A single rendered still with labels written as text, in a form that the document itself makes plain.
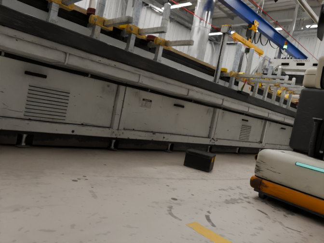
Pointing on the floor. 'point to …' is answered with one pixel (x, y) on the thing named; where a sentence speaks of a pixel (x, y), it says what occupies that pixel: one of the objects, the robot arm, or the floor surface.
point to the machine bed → (119, 103)
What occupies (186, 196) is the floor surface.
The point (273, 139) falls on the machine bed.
